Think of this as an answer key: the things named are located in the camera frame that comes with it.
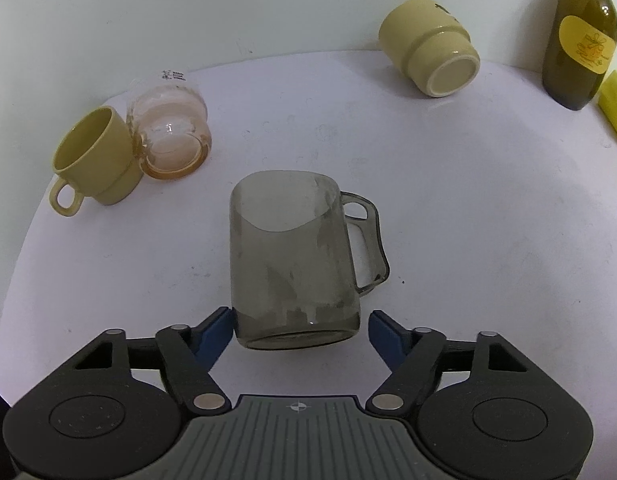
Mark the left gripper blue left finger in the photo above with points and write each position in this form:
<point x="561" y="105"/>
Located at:
<point x="188" y="354"/>

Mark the cream mug with dog print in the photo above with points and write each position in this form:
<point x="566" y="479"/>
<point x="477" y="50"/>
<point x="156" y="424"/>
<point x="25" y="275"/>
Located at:
<point x="429" y="46"/>

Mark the pink tinted glass cup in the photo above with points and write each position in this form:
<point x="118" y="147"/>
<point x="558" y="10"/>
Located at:
<point x="168" y="121"/>

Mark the smoky grey glass mug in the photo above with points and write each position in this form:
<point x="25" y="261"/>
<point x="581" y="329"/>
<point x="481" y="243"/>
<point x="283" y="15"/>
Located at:
<point x="302" y="254"/>

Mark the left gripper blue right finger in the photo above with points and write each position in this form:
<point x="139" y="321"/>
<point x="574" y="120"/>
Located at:
<point x="411" y="356"/>

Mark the olive yellow ceramic cup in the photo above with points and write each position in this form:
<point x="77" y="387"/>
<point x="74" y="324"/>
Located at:
<point x="95" y="159"/>

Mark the dark green wine bottle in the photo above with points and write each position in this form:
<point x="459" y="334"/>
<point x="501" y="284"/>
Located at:
<point x="580" y="49"/>

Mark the yellow tissue pack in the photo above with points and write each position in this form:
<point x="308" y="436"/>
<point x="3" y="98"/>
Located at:
<point x="607" y="99"/>

